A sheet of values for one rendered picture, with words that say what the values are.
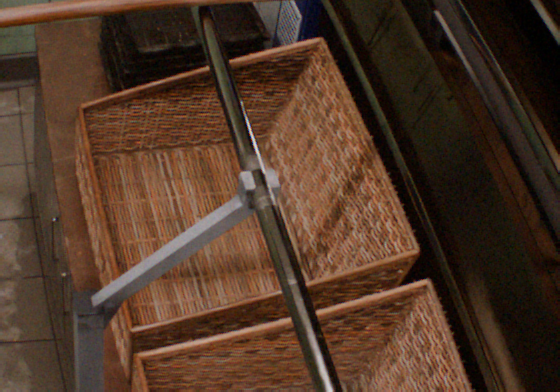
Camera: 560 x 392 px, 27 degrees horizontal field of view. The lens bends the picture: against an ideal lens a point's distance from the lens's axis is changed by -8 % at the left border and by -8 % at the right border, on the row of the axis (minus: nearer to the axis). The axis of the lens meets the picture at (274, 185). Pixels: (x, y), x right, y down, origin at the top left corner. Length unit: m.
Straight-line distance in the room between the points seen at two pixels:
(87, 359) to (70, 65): 1.01
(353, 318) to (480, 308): 0.26
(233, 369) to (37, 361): 0.90
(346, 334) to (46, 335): 1.05
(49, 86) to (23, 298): 0.60
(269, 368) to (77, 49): 0.98
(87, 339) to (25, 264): 1.28
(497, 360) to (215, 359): 0.48
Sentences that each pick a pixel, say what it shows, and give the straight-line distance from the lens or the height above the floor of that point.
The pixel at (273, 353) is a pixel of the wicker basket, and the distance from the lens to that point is 1.96.
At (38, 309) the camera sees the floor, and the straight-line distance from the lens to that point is 2.88.
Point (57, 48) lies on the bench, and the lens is 2.67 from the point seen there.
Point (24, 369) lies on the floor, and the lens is 2.77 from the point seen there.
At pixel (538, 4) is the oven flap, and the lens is 1.48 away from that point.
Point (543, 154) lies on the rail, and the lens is 1.30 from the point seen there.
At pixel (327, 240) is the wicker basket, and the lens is 2.22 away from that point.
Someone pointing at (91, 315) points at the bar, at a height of 0.95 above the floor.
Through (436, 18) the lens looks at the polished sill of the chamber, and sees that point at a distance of 1.89.
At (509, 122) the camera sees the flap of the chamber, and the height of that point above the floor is 1.41.
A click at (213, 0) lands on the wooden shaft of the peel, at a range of 1.80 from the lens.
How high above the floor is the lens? 2.26
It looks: 44 degrees down
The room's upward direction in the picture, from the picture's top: 11 degrees clockwise
